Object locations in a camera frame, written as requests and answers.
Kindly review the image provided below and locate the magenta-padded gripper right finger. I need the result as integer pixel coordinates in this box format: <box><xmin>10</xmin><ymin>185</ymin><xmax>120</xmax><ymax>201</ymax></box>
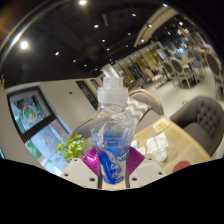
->
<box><xmin>124</xmin><ymin>147</ymin><xmax>168</xmax><ymax>190</ymax></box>

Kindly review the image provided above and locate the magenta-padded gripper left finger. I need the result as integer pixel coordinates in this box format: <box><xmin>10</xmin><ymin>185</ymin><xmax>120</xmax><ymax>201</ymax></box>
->
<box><xmin>61</xmin><ymin>146</ymin><xmax>102</xmax><ymax>190</ymax></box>

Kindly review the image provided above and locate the clear blue-labelled water bottle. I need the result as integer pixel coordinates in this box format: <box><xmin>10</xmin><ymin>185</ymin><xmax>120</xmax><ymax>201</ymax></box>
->
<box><xmin>89</xmin><ymin>76</ymin><xmax>136</xmax><ymax>186</ymax></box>

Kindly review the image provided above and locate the green potted plant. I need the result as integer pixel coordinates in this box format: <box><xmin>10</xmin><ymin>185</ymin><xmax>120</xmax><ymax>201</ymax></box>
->
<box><xmin>55</xmin><ymin>133</ymin><xmax>90</xmax><ymax>164</ymax></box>

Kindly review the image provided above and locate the clear plastic cup with straw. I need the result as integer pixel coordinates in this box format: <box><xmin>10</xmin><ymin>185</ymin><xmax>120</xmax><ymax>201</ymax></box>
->
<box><xmin>146</xmin><ymin>126</ymin><xmax>169</xmax><ymax>164</ymax></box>

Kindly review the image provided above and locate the grey white chevron cushion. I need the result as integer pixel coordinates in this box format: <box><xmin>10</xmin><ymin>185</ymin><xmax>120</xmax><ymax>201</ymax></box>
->
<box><xmin>125</xmin><ymin>95</ymin><xmax>151</xmax><ymax>126</ymax></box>

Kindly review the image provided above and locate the grey wood-framed sofa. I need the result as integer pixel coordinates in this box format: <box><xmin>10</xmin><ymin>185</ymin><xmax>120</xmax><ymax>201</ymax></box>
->
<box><xmin>71</xmin><ymin>87</ymin><xmax>165</xmax><ymax>141</ymax></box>

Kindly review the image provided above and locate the grey tufted armchair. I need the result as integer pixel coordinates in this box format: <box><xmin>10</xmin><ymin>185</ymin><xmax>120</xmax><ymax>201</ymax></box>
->
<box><xmin>168</xmin><ymin>95</ymin><xmax>224</xmax><ymax>157</ymax></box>

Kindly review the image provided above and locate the black-framed decorated window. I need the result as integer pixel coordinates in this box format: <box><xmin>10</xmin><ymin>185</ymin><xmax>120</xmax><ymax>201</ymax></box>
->
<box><xmin>6</xmin><ymin>86</ymin><xmax>73</xmax><ymax>168</ymax></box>

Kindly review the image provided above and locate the white round column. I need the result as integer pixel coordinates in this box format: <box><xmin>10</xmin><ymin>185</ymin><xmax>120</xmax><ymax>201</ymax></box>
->
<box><xmin>100</xmin><ymin>63</ymin><xmax>120</xmax><ymax>80</ymax></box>

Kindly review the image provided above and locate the group of dining chairs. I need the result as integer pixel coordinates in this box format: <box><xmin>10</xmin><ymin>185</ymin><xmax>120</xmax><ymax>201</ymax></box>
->
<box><xmin>146</xmin><ymin>46</ymin><xmax>224</xmax><ymax>98</ymax></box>

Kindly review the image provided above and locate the group of ceiling lights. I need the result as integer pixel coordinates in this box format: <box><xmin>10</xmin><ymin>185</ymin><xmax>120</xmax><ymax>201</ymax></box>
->
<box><xmin>17</xmin><ymin>0</ymin><xmax>188</xmax><ymax>65</ymax></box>

